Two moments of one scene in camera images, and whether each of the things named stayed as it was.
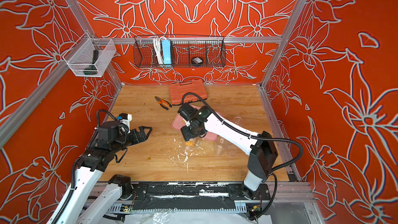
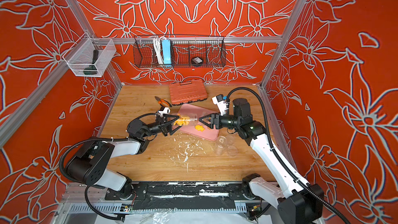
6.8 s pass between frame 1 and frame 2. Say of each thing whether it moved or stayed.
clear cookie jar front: moved
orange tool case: stayed
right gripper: moved
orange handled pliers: stayed
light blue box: stayed
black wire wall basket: stayed
